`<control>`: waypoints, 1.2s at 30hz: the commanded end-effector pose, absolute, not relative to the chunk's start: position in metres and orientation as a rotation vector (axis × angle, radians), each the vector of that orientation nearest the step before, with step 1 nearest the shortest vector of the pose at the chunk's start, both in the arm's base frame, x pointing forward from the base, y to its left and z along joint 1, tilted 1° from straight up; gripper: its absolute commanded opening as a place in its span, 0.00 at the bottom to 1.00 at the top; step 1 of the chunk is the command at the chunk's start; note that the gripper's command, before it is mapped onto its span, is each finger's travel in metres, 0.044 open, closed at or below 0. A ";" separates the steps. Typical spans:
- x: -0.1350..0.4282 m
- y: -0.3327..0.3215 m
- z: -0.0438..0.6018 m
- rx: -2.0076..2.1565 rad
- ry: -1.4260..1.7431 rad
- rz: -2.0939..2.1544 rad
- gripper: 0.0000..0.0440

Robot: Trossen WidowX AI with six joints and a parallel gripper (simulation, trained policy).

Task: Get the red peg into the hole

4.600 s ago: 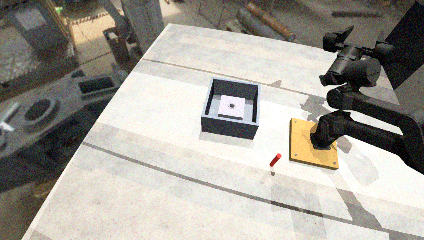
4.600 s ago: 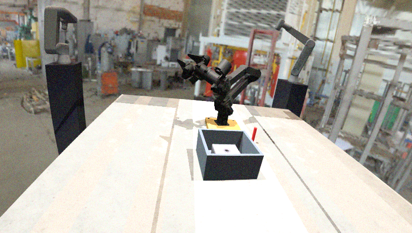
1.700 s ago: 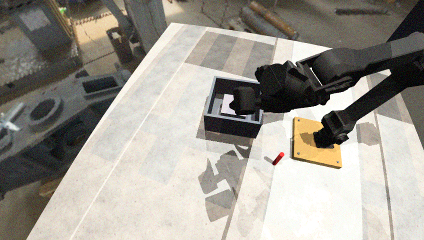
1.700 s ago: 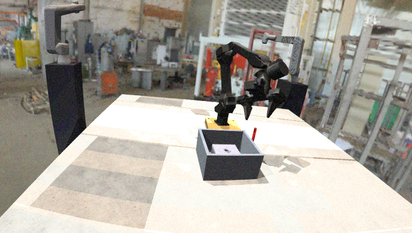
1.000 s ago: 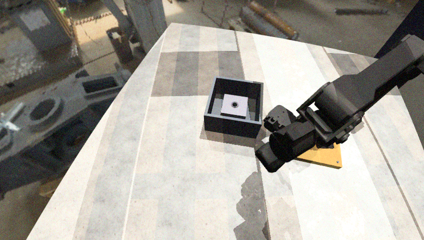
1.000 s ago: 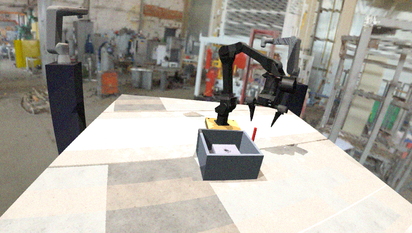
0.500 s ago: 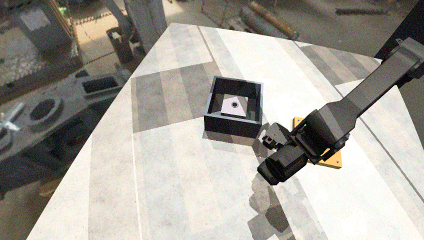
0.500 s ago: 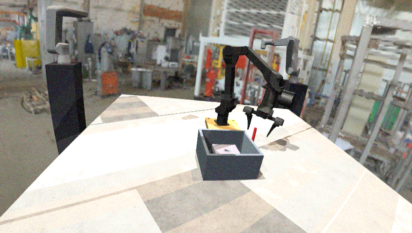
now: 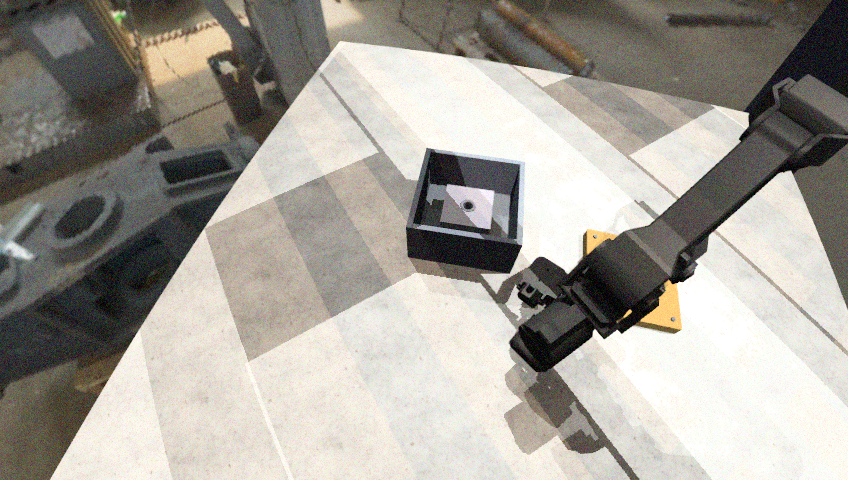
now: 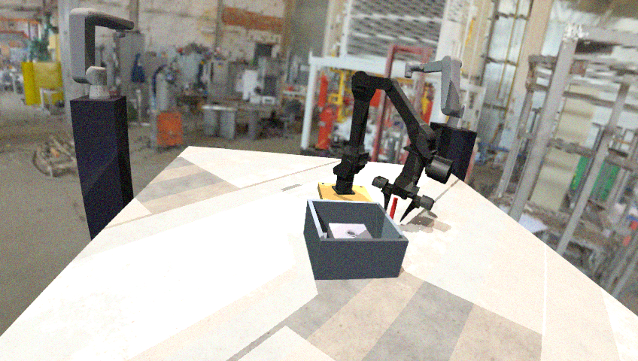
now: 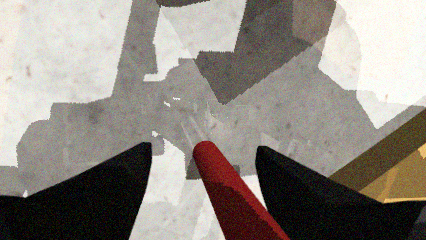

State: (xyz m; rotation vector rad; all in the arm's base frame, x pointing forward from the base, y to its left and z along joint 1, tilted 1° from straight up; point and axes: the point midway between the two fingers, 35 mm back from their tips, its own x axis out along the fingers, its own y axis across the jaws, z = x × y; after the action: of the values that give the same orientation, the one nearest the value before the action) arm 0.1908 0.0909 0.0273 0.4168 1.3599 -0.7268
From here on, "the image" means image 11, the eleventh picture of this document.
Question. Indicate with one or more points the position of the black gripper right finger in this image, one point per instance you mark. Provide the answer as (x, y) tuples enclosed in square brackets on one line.
[(309, 206)]

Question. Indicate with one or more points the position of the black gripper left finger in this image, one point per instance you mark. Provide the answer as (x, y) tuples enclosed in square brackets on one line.
[(100, 203)]

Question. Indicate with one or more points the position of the red peg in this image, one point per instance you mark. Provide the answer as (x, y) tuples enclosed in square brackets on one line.
[(239, 212)]

